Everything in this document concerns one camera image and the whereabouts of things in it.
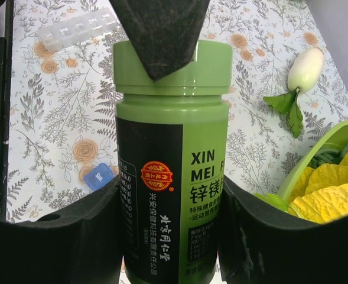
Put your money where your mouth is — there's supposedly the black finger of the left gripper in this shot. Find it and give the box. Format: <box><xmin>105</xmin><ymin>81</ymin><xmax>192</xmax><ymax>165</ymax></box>
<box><xmin>110</xmin><ymin>0</ymin><xmax>209</xmax><ymax>82</ymax></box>

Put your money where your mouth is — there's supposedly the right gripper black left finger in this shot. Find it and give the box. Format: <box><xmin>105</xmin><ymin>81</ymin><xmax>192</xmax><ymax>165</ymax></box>
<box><xmin>0</xmin><ymin>177</ymin><xmax>122</xmax><ymax>283</ymax></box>

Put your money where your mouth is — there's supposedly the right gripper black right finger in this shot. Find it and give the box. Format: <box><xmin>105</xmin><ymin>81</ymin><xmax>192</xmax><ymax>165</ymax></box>
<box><xmin>218</xmin><ymin>177</ymin><xmax>348</xmax><ymax>283</ymax></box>

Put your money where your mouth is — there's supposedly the blue weekly pill organizer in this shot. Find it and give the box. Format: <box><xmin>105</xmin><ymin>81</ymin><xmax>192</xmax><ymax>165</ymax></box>
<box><xmin>84</xmin><ymin>163</ymin><xmax>115</xmax><ymax>191</ymax></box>

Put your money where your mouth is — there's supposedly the green pill bottle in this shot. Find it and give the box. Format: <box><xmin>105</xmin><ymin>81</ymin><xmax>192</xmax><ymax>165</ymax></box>
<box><xmin>113</xmin><ymin>40</ymin><xmax>233</xmax><ymax>284</ymax></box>

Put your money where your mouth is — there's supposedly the yellow napa cabbage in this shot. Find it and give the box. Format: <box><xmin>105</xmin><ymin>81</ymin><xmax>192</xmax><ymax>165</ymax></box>
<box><xmin>286</xmin><ymin>149</ymin><xmax>348</xmax><ymax>224</ymax></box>

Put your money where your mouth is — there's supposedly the clear plastic pill strip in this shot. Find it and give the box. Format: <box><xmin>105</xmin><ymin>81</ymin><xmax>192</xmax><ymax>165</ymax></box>
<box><xmin>37</xmin><ymin>8</ymin><xmax>117</xmax><ymax>53</ymax></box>

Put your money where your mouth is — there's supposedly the green plastic basket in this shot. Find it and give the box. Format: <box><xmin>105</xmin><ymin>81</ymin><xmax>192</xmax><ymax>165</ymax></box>
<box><xmin>277</xmin><ymin>121</ymin><xmax>348</xmax><ymax>200</ymax></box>

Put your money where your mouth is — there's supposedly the white radish with leaves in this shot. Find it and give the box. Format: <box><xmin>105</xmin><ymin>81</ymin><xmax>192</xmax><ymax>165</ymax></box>
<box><xmin>263</xmin><ymin>47</ymin><xmax>324</xmax><ymax>138</ymax></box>

